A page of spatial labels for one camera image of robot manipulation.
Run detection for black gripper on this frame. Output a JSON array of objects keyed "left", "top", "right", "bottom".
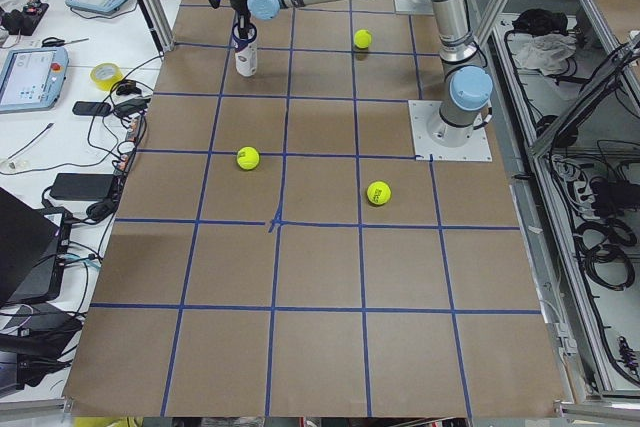
[{"left": 229, "top": 0, "right": 251, "bottom": 40}]

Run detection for tennis ball can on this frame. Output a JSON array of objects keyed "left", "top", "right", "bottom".
[{"left": 232, "top": 22, "right": 258, "bottom": 77}]

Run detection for tennis ball middle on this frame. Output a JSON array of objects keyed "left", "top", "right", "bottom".
[{"left": 353, "top": 29, "right": 373, "bottom": 50}]

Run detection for tennis ball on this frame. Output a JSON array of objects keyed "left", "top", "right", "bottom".
[
  {"left": 353, "top": 29, "right": 373, "bottom": 50},
  {"left": 366, "top": 180, "right": 392, "bottom": 206},
  {"left": 236, "top": 146, "right": 260, "bottom": 171}
]

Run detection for tennis ball front left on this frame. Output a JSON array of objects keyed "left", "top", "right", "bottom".
[{"left": 236, "top": 146, "right": 260, "bottom": 171}]

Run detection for tennis ball front right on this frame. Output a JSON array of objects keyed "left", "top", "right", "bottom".
[{"left": 366, "top": 180, "right": 392, "bottom": 206}]

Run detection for yellow tape roll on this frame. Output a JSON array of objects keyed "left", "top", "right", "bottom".
[{"left": 90, "top": 62, "right": 124, "bottom": 92}]

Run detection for black smartphone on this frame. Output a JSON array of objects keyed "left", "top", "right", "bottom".
[{"left": 72, "top": 101, "right": 111, "bottom": 117}]

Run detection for near teach pendant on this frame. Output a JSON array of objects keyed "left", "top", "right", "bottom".
[{"left": 1, "top": 47, "right": 69, "bottom": 114}]

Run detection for brown paper table mat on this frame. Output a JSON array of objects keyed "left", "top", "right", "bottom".
[{"left": 65, "top": 0, "right": 566, "bottom": 420}]

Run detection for black power adapter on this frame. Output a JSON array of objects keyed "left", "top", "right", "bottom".
[{"left": 50, "top": 173, "right": 115, "bottom": 201}]

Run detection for white cloth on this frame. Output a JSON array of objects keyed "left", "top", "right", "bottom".
[{"left": 514, "top": 33, "right": 577, "bottom": 75}]

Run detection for black laptop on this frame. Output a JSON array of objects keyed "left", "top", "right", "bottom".
[{"left": 1, "top": 190, "right": 71, "bottom": 306}]

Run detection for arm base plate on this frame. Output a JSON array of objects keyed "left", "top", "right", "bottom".
[
  {"left": 408, "top": 100, "right": 492, "bottom": 162},
  {"left": 394, "top": 0, "right": 434, "bottom": 16}
]

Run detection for coiled black cables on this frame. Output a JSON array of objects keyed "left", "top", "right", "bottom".
[{"left": 572, "top": 219, "right": 639, "bottom": 293}]

